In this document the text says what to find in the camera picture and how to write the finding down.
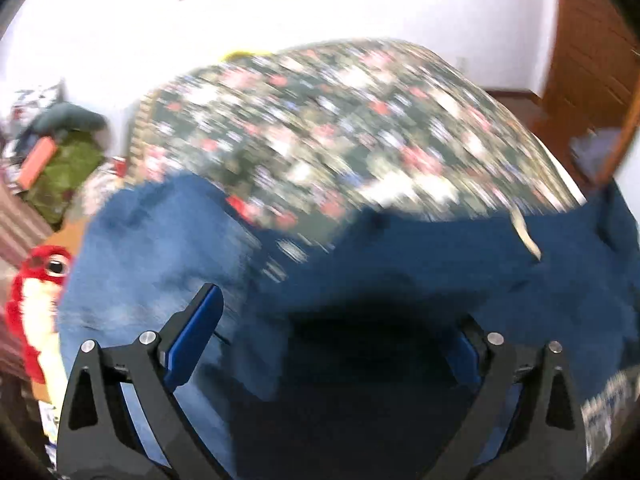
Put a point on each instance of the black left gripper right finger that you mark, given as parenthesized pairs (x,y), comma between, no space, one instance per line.
(525,421)

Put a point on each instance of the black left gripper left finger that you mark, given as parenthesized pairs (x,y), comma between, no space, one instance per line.
(120,418)

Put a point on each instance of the navy patterned hooded jacket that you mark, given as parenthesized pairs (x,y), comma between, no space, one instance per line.
(354,366)

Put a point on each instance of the pile of clothes and bags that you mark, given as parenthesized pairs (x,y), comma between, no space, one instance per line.
(82,138)

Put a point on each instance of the red plush parrot toy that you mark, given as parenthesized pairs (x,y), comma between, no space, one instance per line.
(31,312)

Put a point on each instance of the blue denim jeans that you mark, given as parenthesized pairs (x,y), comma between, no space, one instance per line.
(144,256)

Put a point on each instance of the striped pink curtain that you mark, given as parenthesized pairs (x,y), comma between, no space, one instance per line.
(21,230)

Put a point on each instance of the orange box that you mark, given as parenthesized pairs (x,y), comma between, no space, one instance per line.
(36,161)

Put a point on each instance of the brown wooden door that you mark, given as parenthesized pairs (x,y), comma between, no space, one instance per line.
(592,90)

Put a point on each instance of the green floral bedspread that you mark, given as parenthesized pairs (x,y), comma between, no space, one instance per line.
(303,141)

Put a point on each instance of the yellow plush toy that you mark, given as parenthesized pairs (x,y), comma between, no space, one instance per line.
(240,54)

